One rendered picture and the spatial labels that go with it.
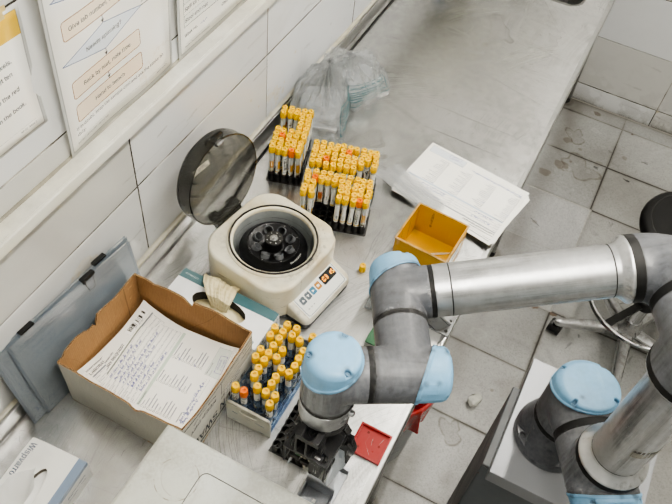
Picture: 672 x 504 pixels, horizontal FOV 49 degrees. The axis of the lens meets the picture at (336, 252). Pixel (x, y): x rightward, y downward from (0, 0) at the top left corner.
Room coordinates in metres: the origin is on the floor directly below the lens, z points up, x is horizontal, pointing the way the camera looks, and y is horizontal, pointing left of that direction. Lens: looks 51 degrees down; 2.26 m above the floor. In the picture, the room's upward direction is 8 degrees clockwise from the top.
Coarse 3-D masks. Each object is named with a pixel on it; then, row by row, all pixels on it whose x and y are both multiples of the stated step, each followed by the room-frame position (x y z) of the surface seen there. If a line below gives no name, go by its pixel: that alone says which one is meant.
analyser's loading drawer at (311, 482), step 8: (344, 472) 0.55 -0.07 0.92; (312, 480) 0.52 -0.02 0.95; (320, 480) 0.53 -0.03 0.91; (336, 480) 0.54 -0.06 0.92; (344, 480) 0.54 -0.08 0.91; (304, 488) 0.51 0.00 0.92; (312, 488) 0.52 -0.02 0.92; (320, 488) 0.51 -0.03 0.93; (328, 488) 0.51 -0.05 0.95; (336, 488) 0.52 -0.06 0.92; (304, 496) 0.50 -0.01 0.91; (312, 496) 0.50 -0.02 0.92; (320, 496) 0.50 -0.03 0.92; (328, 496) 0.50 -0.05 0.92; (336, 496) 0.51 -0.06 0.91
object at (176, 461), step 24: (168, 432) 0.47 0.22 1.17; (168, 456) 0.43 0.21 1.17; (192, 456) 0.44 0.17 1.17; (216, 456) 0.44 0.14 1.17; (144, 480) 0.39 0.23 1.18; (168, 480) 0.40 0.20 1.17; (192, 480) 0.40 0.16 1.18; (216, 480) 0.41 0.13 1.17; (240, 480) 0.41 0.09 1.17; (264, 480) 0.42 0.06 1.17
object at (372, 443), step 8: (368, 424) 0.67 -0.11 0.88; (360, 432) 0.66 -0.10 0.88; (368, 432) 0.66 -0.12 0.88; (376, 432) 0.66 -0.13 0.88; (384, 432) 0.66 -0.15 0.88; (360, 440) 0.64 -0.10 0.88; (368, 440) 0.64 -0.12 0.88; (376, 440) 0.65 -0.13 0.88; (384, 440) 0.65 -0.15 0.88; (360, 448) 0.62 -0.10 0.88; (368, 448) 0.63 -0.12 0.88; (376, 448) 0.63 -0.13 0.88; (384, 448) 0.63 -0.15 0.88; (360, 456) 0.61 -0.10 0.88; (368, 456) 0.61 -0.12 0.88; (376, 456) 0.61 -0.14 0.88; (376, 464) 0.59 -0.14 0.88
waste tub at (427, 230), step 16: (416, 208) 1.20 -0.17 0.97; (432, 208) 1.21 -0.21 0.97; (416, 224) 1.21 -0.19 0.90; (432, 224) 1.20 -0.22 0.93; (448, 224) 1.18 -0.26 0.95; (464, 224) 1.17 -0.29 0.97; (400, 240) 1.09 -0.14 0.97; (416, 240) 1.18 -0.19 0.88; (432, 240) 1.19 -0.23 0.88; (448, 240) 1.18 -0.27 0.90; (416, 256) 1.08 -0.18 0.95; (432, 256) 1.06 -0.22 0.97; (448, 256) 1.07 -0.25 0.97
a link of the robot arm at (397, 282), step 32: (384, 256) 0.66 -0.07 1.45; (512, 256) 0.66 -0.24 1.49; (544, 256) 0.66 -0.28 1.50; (576, 256) 0.66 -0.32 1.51; (608, 256) 0.66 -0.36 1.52; (640, 256) 0.65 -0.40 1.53; (384, 288) 0.60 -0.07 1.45; (416, 288) 0.60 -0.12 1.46; (448, 288) 0.60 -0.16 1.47; (480, 288) 0.61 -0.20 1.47; (512, 288) 0.61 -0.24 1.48; (544, 288) 0.61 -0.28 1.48; (576, 288) 0.62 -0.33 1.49; (608, 288) 0.62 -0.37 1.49; (640, 288) 0.62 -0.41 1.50
